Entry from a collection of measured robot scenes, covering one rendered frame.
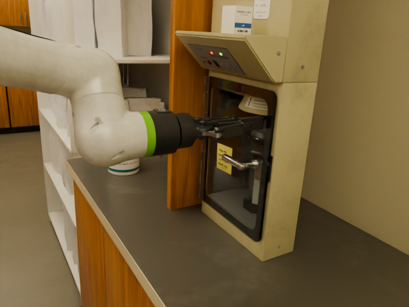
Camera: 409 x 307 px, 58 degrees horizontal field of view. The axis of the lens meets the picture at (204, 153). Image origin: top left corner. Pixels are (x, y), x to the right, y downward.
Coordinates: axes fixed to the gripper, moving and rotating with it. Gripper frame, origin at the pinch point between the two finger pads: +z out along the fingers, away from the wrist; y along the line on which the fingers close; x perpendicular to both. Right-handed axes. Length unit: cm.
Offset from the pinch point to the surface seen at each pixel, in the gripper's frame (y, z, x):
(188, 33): 19.3, -6.8, -19.4
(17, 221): 230, -41, 131
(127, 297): 25, -22, 60
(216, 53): 11.6, -3.1, -15.3
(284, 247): -4.6, 12.3, 34.7
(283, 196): -4.6, 9.4, 18.8
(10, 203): 267, -43, 131
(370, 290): -25.9, 21.1, 37.0
